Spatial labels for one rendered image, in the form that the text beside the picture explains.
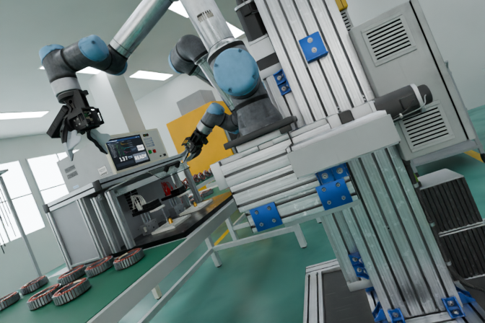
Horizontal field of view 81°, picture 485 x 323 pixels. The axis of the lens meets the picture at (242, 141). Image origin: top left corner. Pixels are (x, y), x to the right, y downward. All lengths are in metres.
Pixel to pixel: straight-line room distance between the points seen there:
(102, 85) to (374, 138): 5.60
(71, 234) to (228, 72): 1.25
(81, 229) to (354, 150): 1.33
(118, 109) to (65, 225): 4.22
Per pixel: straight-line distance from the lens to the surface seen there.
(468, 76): 6.75
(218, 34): 0.82
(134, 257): 1.23
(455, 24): 6.79
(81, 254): 1.73
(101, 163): 1.62
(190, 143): 1.42
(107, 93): 5.96
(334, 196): 0.93
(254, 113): 0.88
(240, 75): 0.76
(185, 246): 1.19
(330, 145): 0.74
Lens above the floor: 1.01
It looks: 1 degrees up
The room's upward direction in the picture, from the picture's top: 22 degrees counter-clockwise
